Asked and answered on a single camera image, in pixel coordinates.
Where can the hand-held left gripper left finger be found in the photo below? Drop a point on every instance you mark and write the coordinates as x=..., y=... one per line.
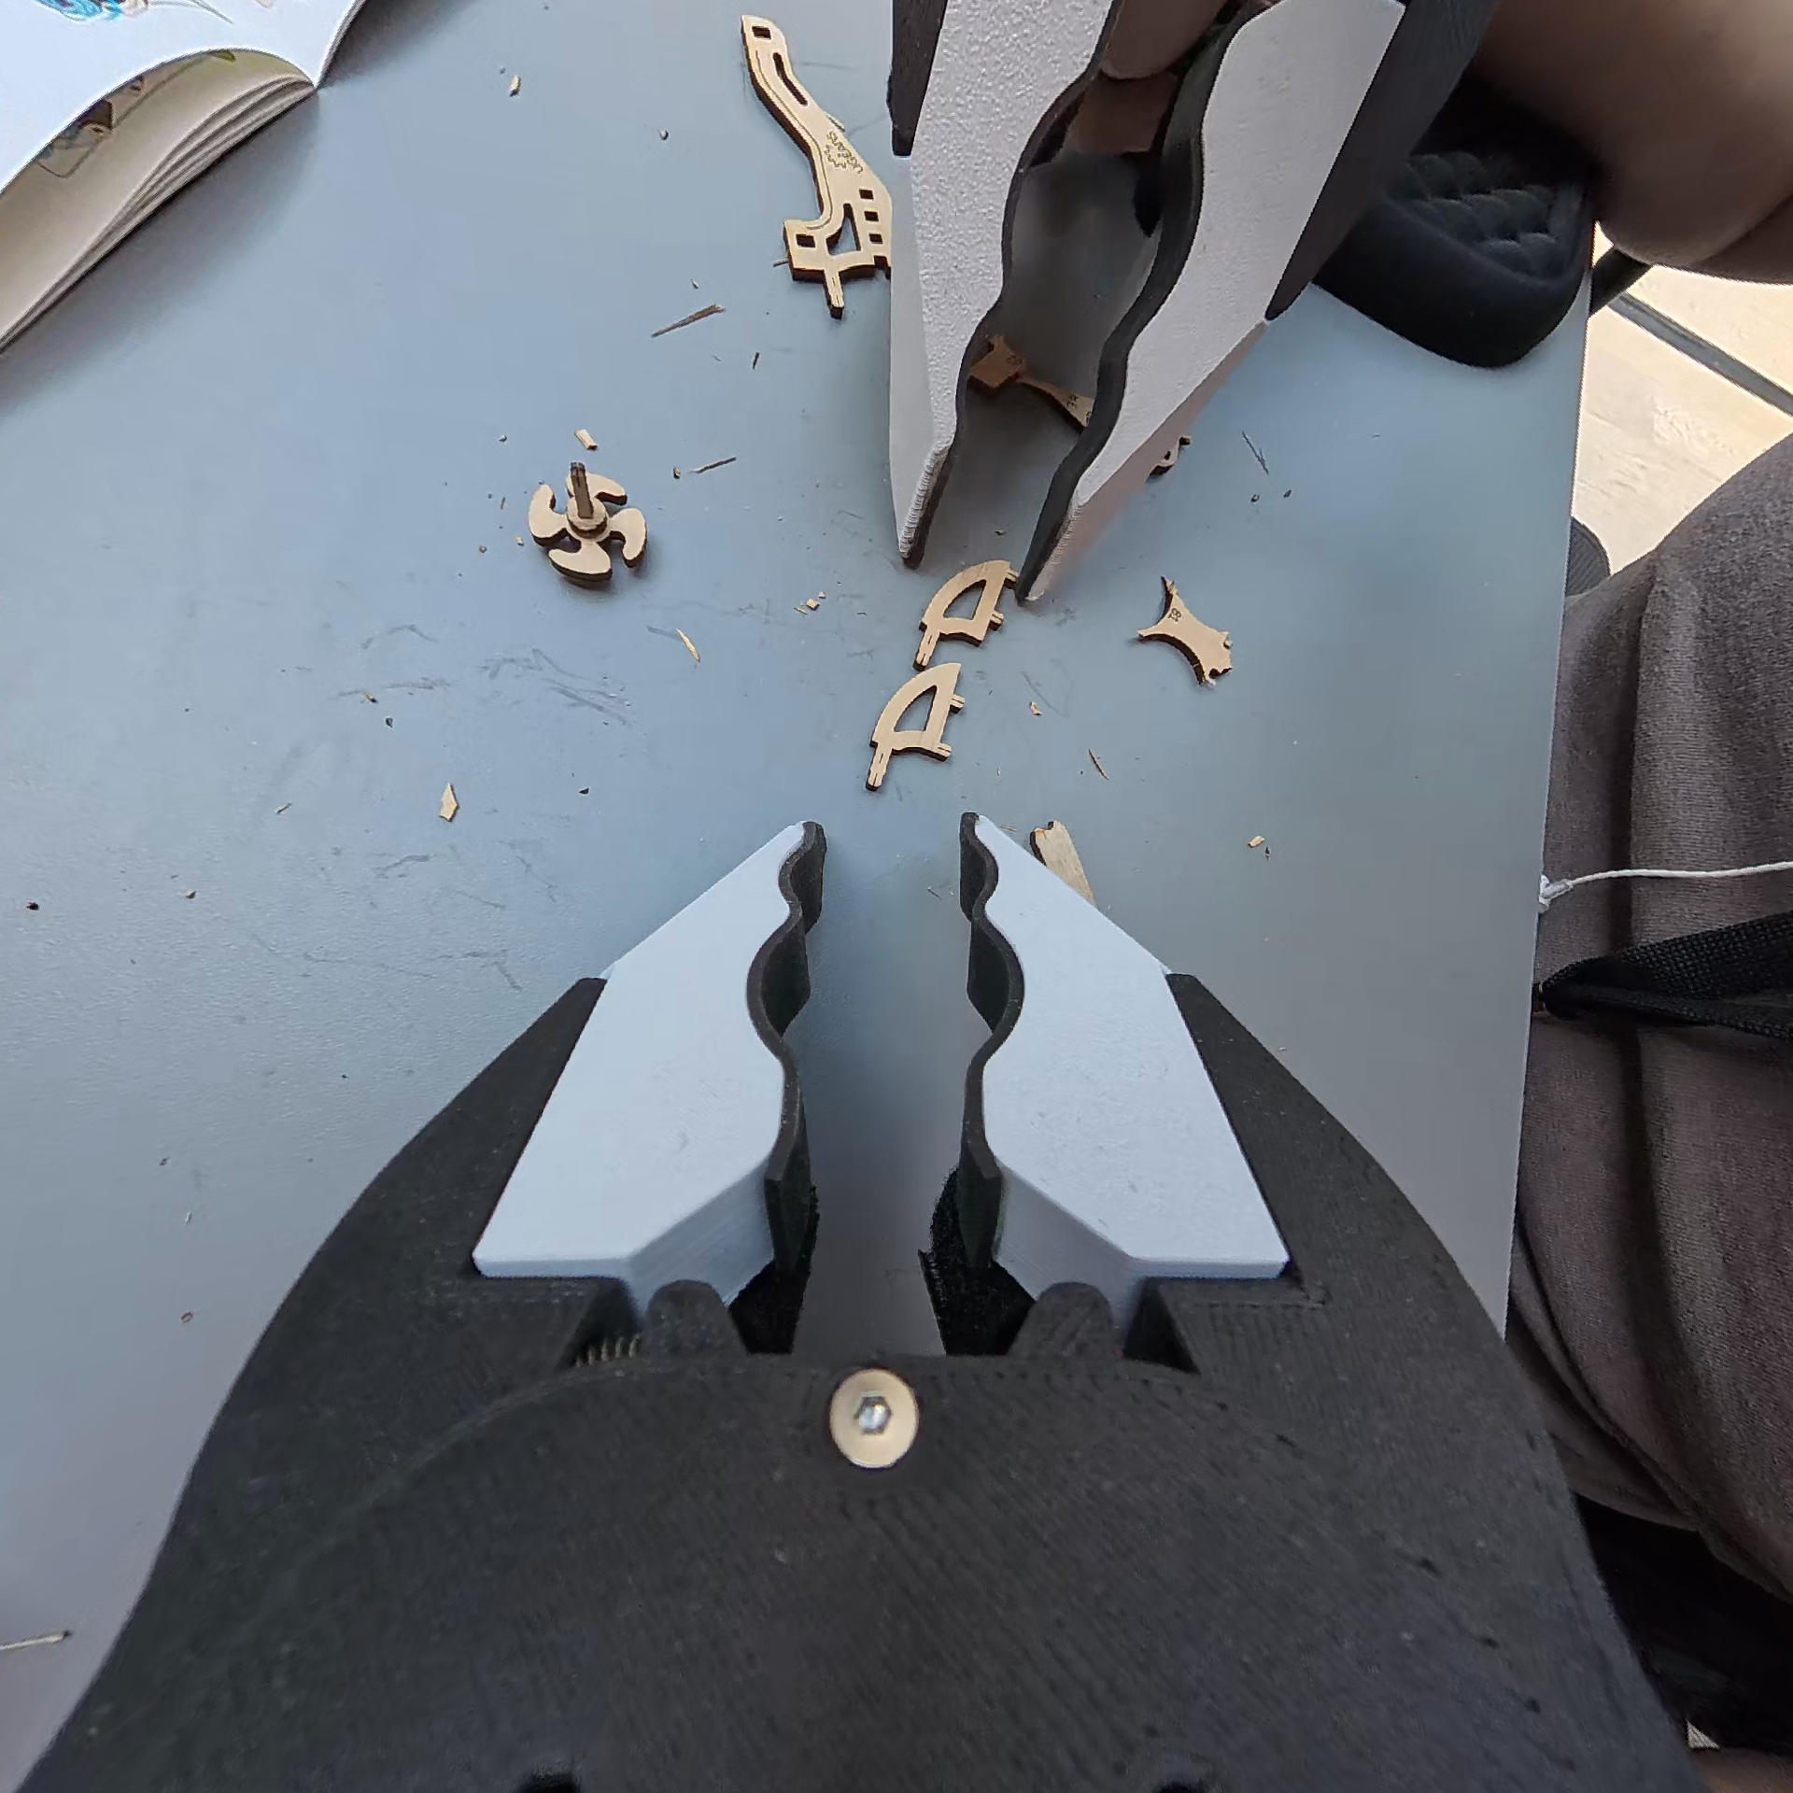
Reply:
x=658, y=1122

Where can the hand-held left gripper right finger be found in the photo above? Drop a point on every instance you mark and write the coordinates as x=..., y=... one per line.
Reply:
x=1122, y=1122

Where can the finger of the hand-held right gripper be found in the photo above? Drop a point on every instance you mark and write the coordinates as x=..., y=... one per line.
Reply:
x=1260, y=182
x=968, y=169

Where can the long wooden bracket part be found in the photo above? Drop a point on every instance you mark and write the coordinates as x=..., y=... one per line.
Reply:
x=838, y=155

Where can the wooden frame part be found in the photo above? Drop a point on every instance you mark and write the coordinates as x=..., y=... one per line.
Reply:
x=998, y=369

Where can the small curved wooden part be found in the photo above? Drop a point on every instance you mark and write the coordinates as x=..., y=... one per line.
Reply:
x=942, y=604
x=893, y=722

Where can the person's right forearm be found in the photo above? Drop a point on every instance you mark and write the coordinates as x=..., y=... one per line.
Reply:
x=1680, y=112

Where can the person's right hand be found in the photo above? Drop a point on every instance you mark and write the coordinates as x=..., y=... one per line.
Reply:
x=1149, y=41

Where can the black textured wrist rest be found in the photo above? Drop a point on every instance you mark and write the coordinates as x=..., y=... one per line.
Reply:
x=1484, y=265

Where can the small wooden strip part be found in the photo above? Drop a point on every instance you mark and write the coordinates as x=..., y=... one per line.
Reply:
x=1056, y=851

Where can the star shaped wooden part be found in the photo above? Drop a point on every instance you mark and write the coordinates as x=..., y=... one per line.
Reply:
x=1187, y=637

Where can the person's leg in grey trousers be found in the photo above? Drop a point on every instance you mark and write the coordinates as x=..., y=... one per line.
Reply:
x=1680, y=1260

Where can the white illustrated instruction booklet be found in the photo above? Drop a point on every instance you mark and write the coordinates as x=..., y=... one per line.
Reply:
x=111, y=112

